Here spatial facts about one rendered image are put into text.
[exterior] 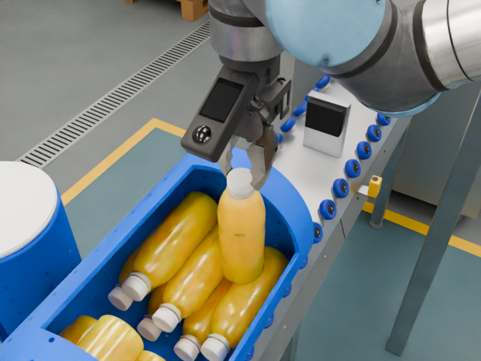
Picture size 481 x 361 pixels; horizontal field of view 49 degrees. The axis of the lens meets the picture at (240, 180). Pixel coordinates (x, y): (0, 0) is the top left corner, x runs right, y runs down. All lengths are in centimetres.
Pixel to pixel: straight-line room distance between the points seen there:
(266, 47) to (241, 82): 6
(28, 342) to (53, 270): 47
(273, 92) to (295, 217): 26
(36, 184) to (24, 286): 21
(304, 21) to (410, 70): 14
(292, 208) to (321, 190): 41
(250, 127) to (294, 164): 66
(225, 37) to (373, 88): 17
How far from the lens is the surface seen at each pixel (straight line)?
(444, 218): 155
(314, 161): 132
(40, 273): 114
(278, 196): 84
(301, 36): 44
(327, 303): 218
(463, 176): 144
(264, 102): 66
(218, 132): 61
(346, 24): 46
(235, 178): 74
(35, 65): 367
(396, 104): 57
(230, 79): 64
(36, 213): 111
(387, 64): 52
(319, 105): 125
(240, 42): 59
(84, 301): 91
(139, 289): 83
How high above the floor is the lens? 180
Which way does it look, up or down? 44 degrees down
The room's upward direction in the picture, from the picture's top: straight up
